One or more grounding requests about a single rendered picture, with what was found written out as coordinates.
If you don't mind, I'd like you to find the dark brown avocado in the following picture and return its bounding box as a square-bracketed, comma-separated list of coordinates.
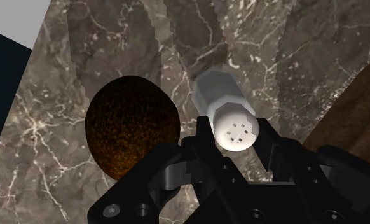
[85, 75, 181, 181]

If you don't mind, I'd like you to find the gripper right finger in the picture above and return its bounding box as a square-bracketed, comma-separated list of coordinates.
[255, 117, 370, 224]

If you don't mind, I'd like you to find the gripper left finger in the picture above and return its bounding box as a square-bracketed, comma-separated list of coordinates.
[86, 115, 249, 224]

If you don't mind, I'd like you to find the brown wooden board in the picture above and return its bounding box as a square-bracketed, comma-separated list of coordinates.
[302, 62, 370, 171]

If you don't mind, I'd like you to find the white salt shaker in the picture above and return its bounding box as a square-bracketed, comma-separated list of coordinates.
[191, 69, 260, 152]

